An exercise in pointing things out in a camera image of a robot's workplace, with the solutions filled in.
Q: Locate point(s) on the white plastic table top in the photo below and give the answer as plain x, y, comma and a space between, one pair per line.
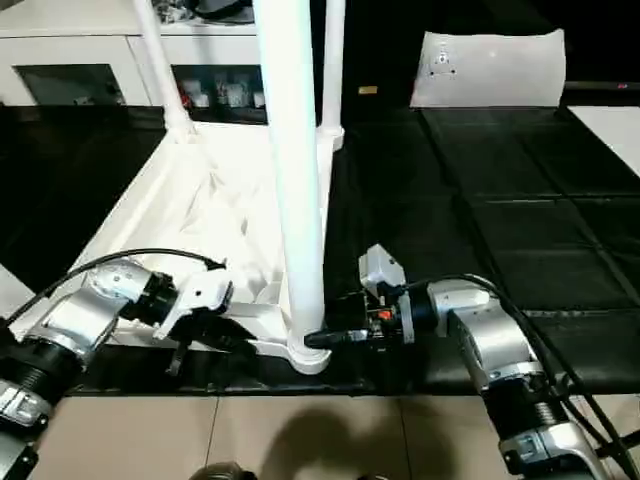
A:
175, 190

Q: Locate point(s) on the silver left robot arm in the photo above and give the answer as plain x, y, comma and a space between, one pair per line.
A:
85, 310

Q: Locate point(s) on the black table mat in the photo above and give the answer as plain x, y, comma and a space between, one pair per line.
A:
500, 200

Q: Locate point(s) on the small white cup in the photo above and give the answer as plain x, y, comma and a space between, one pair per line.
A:
201, 100
257, 99

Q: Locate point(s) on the red packet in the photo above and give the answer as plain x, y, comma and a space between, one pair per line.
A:
186, 95

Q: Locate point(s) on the black cabinet with gold label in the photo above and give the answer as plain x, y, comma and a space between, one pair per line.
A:
380, 50

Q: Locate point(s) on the white flat board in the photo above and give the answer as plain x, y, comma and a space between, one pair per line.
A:
615, 135

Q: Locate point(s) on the white sideboard cabinet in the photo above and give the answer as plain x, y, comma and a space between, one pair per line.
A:
75, 50

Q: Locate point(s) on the grey round bag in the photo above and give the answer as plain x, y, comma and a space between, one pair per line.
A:
225, 7

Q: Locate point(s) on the black bundle in plastic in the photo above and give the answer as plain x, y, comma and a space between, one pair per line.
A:
172, 7

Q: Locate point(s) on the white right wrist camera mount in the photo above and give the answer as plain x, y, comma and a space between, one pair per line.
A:
382, 267

